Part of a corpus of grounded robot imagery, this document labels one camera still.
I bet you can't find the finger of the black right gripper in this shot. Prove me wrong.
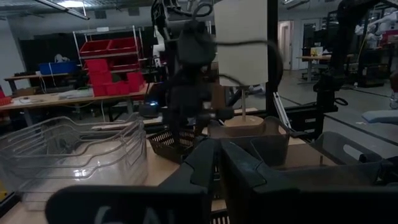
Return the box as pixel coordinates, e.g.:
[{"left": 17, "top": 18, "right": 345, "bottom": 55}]
[
  {"left": 192, "top": 121, "right": 205, "bottom": 139},
  {"left": 169, "top": 123, "right": 183, "bottom": 147}
]

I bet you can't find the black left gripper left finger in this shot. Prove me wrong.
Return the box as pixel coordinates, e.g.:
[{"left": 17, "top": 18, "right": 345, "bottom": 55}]
[{"left": 45, "top": 136, "right": 220, "bottom": 224}]

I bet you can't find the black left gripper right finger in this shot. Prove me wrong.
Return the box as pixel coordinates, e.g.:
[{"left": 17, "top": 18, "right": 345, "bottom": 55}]
[{"left": 219, "top": 139, "right": 398, "bottom": 224}]

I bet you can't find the black slotted plastic basket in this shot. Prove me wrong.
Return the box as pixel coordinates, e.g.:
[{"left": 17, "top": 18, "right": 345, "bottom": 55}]
[
  {"left": 148, "top": 128, "right": 200, "bottom": 149},
  {"left": 147, "top": 128, "right": 200, "bottom": 165}
]

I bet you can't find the grey translucent plastic basket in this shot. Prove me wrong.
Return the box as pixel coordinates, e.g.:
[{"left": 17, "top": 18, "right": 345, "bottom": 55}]
[
  {"left": 207, "top": 116, "right": 290, "bottom": 167},
  {"left": 248, "top": 130, "right": 389, "bottom": 191}
]

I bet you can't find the white metal shelf rack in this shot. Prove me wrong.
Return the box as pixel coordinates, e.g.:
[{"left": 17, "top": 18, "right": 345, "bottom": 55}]
[{"left": 72, "top": 25, "right": 147, "bottom": 77}]

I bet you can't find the red storage bin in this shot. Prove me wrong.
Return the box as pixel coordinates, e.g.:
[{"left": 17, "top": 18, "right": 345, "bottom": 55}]
[
  {"left": 79, "top": 39, "right": 112, "bottom": 57},
  {"left": 88, "top": 71, "right": 113, "bottom": 85},
  {"left": 92, "top": 83, "right": 108, "bottom": 97},
  {"left": 105, "top": 81, "right": 131, "bottom": 96},
  {"left": 107, "top": 37, "right": 138, "bottom": 54},
  {"left": 0, "top": 87, "right": 12, "bottom": 106},
  {"left": 126, "top": 71, "right": 146, "bottom": 93},
  {"left": 84, "top": 58, "right": 109, "bottom": 74}
]

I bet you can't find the white cylindrical bin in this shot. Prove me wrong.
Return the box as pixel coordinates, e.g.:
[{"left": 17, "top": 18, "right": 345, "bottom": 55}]
[{"left": 213, "top": 0, "right": 269, "bottom": 137}]

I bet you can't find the white door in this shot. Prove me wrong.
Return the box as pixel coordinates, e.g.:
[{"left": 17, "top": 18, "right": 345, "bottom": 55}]
[{"left": 277, "top": 20, "right": 295, "bottom": 72}]

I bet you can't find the white plastic cover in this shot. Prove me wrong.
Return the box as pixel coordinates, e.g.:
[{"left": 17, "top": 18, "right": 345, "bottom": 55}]
[{"left": 361, "top": 109, "right": 398, "bottom": 126}]

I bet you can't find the long wooden workbench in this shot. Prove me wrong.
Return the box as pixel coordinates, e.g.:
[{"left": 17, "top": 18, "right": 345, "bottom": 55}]
[{"left": 0, "top": 83, "right": 153, "bottom": 125}]

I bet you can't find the small wooden table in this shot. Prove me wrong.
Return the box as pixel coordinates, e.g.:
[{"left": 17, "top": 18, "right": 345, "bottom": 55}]
[{"left": 296, "top": 53, "right": 355, "bottom": 85}]

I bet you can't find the blue storage bin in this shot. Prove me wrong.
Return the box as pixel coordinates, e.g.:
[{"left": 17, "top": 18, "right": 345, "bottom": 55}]
[{"left": 39, "top": 61, "right": 78, "bottom": 76}]

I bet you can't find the ceiling light panel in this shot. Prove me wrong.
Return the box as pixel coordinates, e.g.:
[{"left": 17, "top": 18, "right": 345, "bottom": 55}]
[{"left": 57, "top": 0, "right": 86, "bottom": 9}]

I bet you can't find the dark side table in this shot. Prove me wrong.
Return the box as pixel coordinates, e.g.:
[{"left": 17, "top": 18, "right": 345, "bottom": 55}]
[{"left": 4, "top": 72, "right": 71, "bottom": 94}]

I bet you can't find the white robot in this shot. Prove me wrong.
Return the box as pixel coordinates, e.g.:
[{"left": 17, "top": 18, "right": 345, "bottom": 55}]
[{"left": 355, "top": 11, "right": 398, "bottom": 43}]

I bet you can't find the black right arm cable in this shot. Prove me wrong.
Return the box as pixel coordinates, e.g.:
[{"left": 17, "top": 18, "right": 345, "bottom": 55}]
[{"left": 191, "top": 1, "right": 284, "bottom": 91}]

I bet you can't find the silver frame brace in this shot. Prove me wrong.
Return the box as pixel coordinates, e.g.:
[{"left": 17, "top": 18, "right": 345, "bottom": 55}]
[{"left": 272, "top": 91, "right": 293, "bottom": 130}]

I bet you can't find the black aluminium frame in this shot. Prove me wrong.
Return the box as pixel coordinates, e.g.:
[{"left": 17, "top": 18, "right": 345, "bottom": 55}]
[{"left": 266, "top": 0, "right": 341, "bottom": 141}]

